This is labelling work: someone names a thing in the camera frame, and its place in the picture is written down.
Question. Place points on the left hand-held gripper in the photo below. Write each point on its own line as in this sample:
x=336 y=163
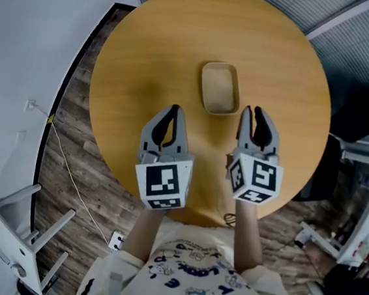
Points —
x=163 y=180

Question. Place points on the white wall socket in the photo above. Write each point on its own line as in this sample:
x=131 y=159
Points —
x=31 y=105

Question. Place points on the white desk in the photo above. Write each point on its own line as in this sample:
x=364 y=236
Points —
x=368 y=195

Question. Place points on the low white shelf rack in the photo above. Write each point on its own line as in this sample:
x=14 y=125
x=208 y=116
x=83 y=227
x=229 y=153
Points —
x=319 y=239

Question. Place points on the person's left forearm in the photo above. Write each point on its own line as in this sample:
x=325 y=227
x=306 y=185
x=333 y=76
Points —
x=144 y=234

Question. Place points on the black baseboard strip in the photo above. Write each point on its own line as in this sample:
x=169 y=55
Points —
x=64 y=88

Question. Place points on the yellow floor tape piece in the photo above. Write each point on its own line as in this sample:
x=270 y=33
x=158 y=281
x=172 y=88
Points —
x=50 y=118

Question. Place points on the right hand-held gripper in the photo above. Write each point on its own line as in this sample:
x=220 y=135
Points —
x=256 y=177

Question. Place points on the person's right forearm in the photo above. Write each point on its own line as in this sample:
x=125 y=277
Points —
x=248 y=238

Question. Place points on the beige rectangular tray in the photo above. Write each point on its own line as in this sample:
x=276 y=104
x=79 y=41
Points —
x=219 y=90

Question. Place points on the black office chair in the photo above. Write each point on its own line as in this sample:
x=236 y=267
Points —
x=362 y=113

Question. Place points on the white power strip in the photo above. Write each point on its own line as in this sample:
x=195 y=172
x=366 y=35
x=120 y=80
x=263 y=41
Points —
x=117 y=241

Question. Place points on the round wooden table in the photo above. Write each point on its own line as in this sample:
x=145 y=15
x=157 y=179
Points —
x=147 y=67

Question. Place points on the white small side table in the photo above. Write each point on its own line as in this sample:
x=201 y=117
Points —
x=14 y=234

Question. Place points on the cream printed t-shirt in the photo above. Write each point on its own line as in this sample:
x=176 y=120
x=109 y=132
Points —
x=197 y=276

